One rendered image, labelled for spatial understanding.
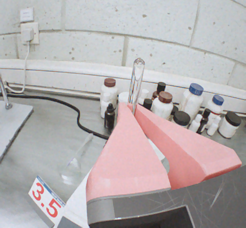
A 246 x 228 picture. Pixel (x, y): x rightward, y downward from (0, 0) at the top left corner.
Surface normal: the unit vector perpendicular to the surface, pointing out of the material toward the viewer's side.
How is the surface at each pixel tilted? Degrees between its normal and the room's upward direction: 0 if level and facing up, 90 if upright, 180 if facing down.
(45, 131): 0
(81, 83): 90
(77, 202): 0
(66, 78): 90
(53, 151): 0
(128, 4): 90
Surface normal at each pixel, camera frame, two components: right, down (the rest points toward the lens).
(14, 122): 0.11, -0.81
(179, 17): -0.07, 0.57
